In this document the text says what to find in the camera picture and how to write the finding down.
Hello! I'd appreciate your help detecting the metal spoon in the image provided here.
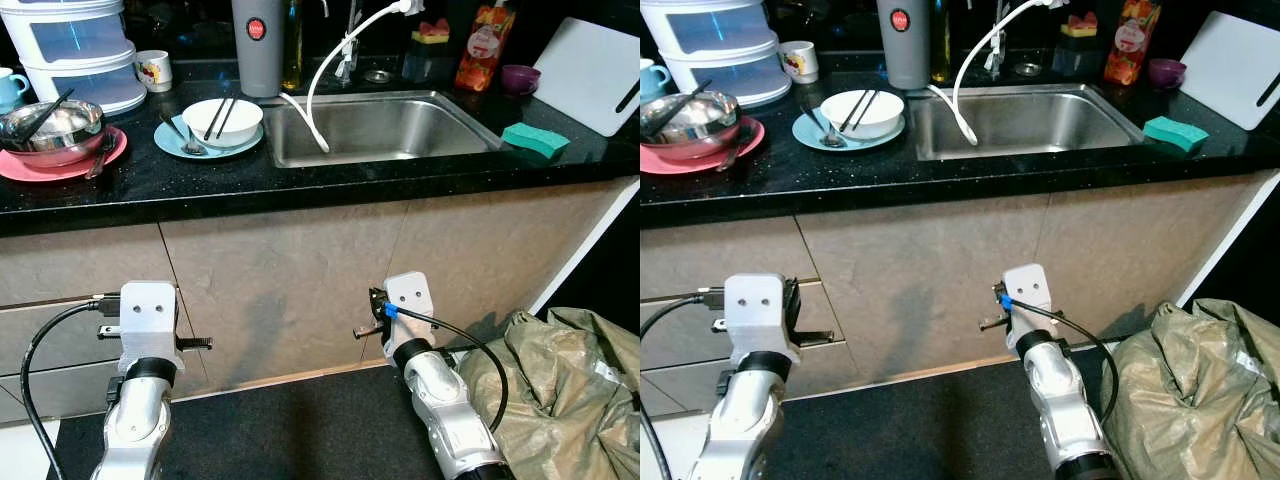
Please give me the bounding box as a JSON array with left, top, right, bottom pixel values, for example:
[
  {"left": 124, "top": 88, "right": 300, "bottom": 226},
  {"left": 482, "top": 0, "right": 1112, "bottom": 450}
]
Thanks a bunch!
[
  {"left": 797, "top": 105, "right": 846, "bottom": 149},
  {"left": 715, "top": 125, "right": 753, "bottom": 173},
  {"left": 157, "top": 112, "right": 208, "bottom": 157},
  {"left": 85, "top": 133, "right": 117, "bottom": 181}
]

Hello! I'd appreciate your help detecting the teal plate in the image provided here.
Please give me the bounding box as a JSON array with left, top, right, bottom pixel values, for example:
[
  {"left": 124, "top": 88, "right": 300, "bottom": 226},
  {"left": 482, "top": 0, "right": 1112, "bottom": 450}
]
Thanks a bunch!
[
  {"left": 153, "top": 113, "right": 265, "bottom": 161},
  {"left": 792, "top": 105, "right": 906, "bottom": 153}
]

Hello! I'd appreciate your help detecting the beige kitchen cabinet front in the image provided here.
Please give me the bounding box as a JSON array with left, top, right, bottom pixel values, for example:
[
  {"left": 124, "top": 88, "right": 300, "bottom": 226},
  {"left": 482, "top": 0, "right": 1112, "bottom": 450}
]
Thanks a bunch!
[
  {"left": 640, "top": 170, "right": 1280, "bottom": 416},
  {"left": 0, "top": 178, "right": 641, "bottom": 426}
]

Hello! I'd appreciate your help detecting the metal kitchen faucet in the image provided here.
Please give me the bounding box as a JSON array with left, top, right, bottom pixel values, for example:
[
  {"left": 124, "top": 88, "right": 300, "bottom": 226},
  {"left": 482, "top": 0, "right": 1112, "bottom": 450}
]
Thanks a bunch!
[
  {"left": 982, "top": 0, "right": 1011, "bottom": 79},
  {"left": 335, "top": 0, "right": 366, "bottom": 86}
]

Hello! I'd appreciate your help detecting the black floor mat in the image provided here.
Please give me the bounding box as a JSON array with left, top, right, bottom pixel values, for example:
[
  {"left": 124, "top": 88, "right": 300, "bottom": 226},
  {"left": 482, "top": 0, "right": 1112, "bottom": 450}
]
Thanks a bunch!
[
  {"left": 690, "top": 345, "right": 1131, "bottom": 480},
  {"left": 45, "top": 350, "right": 521, "bottom": 480}
]

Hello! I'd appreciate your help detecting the pink plate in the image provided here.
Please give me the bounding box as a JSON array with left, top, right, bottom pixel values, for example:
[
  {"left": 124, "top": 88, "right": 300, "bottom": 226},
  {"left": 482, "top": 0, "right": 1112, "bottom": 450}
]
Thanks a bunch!
[
  {"left": 0, "top": 125, "right": 129, "bottom": 183},
  {"left": 640, "top": 116, "right": 766, "bottom": 176}
]

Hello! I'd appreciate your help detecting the stainless steel bowl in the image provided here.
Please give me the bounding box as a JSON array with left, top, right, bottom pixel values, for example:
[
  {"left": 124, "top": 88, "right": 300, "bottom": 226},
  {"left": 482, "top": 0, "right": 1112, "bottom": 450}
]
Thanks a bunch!
[
  {"left": 640, "top": 90, "right": 742, "bottom": 159},
  {"left": 0, "top": 98, "right": 107, "bottom": 167}
]

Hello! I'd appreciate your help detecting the stainless steel sink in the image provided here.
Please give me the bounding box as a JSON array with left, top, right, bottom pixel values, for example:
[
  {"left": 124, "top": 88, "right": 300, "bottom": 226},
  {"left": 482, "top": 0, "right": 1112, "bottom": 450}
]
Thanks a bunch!
[
  {"left": 908, "top": 83, "right": 1148, "bottom": 162},
  {"left": 262, "top": 90, "right": 504, "bottom": 169}
]

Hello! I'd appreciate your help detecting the green woven sack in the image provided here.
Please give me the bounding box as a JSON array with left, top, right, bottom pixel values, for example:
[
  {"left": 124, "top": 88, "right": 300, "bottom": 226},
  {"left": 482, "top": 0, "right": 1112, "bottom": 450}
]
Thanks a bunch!
[
  {"left": 1100, "top": 298, "right": 1280, "bottom": 480},
  {"left": 458, "top": 306, "right": 641, "bottom": 480}
]

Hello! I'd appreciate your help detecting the green sponge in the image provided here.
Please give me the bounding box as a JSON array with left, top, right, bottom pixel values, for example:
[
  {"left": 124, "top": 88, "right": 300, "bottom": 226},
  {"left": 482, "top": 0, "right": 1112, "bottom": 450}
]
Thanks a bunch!
[
  {"left": 1142, "top": 116, "right": 1210, "bottom": 154},
  {"left": 501, "top": 122, "right": 571, "bottom": 161}
]

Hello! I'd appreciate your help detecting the white printed mug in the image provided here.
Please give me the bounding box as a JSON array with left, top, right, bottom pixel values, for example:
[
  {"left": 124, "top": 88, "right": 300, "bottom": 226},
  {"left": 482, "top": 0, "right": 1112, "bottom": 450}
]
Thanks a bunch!
[
  {"left": 134, "top": 50, "right": 173, "bottom": 93},
  {"left": 779, "top": 41, "right": 819, "bottom": 85}
]

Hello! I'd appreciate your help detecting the clear plastic sponge holder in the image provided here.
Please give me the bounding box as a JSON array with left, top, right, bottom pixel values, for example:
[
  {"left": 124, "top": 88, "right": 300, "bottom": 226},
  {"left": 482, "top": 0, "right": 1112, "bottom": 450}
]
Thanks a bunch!
[
  {"left": 1050, "top": 35, "right": 1103, "bottom": 79},
  {"left": 402, "top": 40, "right": 456, "bottom": 83}
]

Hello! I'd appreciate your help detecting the yellow oil bottle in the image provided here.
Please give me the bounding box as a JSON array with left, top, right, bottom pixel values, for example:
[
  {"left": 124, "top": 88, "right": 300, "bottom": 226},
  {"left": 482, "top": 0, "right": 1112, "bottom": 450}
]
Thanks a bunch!
[
  {"left": 929, "top": 0, "right": 952, "bottom": 85},
  {"left": 281, "top": 0, "right": 304, "bottom": 93}
]

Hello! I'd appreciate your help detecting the teal mug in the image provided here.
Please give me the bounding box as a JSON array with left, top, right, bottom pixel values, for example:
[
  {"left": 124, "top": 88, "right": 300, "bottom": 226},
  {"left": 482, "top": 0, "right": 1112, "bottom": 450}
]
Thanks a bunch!
[
  {"left": 0, "top": 67, "right": 31, "bottom": 113},
  {"left": 640, "top": 58, "right": 671, "bottom": 103}
]

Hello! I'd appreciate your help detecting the grey water filter canister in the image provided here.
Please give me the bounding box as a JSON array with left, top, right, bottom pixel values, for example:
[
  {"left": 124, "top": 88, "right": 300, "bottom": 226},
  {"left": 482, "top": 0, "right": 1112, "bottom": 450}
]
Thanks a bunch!
[
  {"left": 231, "top": 0, "right": 286, "bottom": 98},
  {"left": 877, "top": 0, "right": 932, "bottom": 91}
]

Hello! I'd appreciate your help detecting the purple cup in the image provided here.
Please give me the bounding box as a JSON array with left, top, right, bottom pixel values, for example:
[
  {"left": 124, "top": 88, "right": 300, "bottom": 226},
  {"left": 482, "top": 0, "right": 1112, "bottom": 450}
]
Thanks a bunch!
[
  {"left": 501, "top": 64, "right": 542, "bottom": 97},
  {"left": 1147, "top": 58, "right": 1188, "bottom": 91}
]

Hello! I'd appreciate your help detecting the orange dish soap bottle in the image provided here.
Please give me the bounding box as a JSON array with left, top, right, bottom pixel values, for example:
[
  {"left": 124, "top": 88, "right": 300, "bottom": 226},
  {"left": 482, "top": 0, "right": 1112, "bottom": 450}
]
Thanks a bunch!
[
  {"left": 1103, "top": 0, "right": 1163, "bottom": 87},
  {"left": 454, "top": 0, "right": 517, "bottom": 93}
]

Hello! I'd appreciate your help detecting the white stacked food container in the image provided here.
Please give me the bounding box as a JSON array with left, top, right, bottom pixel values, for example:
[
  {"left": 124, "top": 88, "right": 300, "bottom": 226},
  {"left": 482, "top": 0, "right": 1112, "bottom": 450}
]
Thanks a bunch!
[
  {"left": 0, "top": 0, "right": 149, "bottom": 116},
  {"left": 640, "top": 0, "right": 791, "bottom": 109}
]

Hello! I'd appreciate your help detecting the white cutting board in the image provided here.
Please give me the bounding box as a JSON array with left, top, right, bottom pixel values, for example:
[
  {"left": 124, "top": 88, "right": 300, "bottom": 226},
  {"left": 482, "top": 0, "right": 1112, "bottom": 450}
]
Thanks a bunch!
[
  {"left": 527, "top": 17, "right": 641, "bottom": 138},
  {"left": 1178, "top": 11, "right": 1280, "bottom": 132}
]

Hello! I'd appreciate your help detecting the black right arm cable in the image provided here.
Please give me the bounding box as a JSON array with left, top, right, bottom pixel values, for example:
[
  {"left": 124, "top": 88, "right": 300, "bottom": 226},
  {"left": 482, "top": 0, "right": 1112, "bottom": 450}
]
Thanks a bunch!
[
  {"left": 997, "top": 293, "right": 1119, "bottom": 421},
  {"left": 385, "top": 305, "right": 509, "bottom": 433}
]

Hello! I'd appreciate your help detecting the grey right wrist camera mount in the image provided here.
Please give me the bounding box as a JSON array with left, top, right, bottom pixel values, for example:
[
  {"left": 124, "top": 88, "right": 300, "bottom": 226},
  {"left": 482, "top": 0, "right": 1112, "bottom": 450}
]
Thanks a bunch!
[
  {"left": 383, "top": 271, "right": 438, "bottom": 361},
  {"left": 1003, "top": 263, "right": 1057, "bottom": 346}
]

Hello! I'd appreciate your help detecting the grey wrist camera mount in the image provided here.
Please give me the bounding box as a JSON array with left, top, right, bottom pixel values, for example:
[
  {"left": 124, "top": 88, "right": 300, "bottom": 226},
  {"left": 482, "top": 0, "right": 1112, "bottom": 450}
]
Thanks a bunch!
[
  {"left": 383, "top": 271, "right": 438, "bottom": 361},
  {"left": 1003, "top": 263, "right": 1057, "bottom": 346},
  {"left": 118, "top": 281, "right": 186, "bottom": 376},
  {"left": 723, "top": 273, "right": 801, "bottom": 366}
]

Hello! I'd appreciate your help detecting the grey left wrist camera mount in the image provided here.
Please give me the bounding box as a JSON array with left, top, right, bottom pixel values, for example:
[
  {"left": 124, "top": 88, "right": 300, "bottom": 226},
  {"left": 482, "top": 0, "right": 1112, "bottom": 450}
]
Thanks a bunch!
[
  {"left": 723, "top": 273, "right": 801, "bottom": 366},
  {"left": 118, "top": 281, "right": 186, "bottom": 376}
]

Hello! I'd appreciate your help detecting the white faucet hose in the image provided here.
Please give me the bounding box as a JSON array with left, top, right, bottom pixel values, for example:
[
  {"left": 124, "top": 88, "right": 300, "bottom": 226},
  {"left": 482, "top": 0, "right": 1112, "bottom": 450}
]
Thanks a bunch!
[
  {"left": 925, "top": 0, "right": 1063, "bottom": 147},
  {"left": 278, "top": 0, "right": 419, "bottom": 153}
]

